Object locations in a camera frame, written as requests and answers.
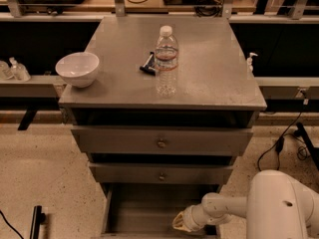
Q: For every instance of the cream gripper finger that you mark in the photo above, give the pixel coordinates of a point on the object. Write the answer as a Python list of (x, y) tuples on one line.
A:
[(177, 222)]

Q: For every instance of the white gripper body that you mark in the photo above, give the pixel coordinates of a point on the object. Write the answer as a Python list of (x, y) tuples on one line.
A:
[(193, 216)]

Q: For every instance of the grey bottom drawer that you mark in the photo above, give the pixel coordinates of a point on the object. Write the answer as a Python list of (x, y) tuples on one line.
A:
[(146, 211)]

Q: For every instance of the grey drawer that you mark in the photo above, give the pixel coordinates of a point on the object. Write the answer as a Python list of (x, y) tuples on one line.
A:
[(159, 173), (162, 140), (146, 211)]

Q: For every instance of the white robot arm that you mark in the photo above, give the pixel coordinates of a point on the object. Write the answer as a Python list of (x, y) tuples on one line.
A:
[(277, 206)]

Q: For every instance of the grey middle drawer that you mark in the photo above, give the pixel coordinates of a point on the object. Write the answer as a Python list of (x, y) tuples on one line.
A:
[(159, 173)]

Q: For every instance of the grey drawer cabinet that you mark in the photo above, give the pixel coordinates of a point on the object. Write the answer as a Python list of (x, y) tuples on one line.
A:
[(215, 88)]

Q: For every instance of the grey top drawer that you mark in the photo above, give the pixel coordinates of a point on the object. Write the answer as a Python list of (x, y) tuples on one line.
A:
[(162, 140)]

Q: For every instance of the black table leg right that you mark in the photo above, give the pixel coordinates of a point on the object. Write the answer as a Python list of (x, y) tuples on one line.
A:
[(314, 151)]

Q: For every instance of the black stand bottom left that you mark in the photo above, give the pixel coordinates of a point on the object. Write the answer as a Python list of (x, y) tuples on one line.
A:
[(38, 218)]

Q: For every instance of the black and white razor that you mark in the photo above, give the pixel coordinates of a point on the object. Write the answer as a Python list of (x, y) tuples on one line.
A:
[(149, 66)]

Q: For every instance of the white pump dispenser bottle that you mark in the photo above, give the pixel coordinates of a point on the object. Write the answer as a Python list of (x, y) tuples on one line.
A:
[(249, 61)]

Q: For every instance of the clear plastic water bottle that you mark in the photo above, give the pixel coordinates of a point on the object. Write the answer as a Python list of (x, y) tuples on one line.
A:
[(166, 62)]

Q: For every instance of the white bowl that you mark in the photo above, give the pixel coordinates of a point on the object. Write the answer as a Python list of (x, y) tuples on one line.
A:
[(78, 69)]

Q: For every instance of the clear sanitizer bottle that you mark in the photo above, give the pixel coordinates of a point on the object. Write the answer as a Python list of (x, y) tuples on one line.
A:
[(19, 71)]

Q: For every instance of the clear round bottle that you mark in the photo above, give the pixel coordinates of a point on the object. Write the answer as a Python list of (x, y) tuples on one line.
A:
[(5, 71)]

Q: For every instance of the black bracket left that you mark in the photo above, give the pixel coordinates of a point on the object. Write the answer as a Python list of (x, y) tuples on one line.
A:
[(27, 119)]

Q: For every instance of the grey metal shelf rail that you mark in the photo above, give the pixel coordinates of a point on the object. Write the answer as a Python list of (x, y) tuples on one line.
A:
[(36, 87)]

